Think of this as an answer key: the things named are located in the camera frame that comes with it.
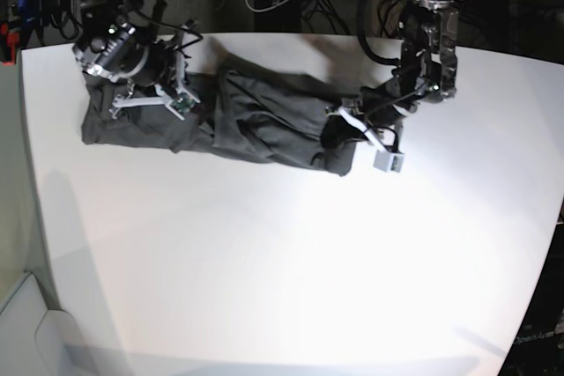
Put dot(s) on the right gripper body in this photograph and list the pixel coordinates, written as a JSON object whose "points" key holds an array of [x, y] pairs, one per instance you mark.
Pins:
{"points": [[127, 53]]}

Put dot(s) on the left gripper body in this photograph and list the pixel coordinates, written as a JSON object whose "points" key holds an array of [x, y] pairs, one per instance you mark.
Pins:
{"points": [[379, 106]]}

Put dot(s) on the dark grey t-shirt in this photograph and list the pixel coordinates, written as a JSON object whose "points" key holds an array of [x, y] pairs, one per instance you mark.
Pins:
{"points": [[247, 113]]}

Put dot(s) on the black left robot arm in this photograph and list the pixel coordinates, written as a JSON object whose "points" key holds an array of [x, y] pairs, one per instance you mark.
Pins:
{"points": [[426, 69]]}

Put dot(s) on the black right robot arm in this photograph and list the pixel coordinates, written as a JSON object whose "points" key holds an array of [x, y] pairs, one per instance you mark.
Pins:
{"points": [[96, 14]]}

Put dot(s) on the red clamp tool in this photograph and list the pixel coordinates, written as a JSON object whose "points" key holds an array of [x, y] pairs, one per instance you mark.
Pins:
{"points": [[9, 45]]}

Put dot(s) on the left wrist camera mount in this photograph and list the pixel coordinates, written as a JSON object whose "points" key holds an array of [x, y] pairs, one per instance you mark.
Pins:
{"points": [[386, 138]]}

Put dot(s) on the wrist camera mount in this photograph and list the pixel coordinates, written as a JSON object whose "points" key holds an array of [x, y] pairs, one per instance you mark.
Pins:
{"points": [[386, 138], [172, 94]]}

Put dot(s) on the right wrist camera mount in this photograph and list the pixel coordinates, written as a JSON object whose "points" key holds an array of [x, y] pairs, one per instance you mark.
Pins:
{"points": [[172, 94]]}

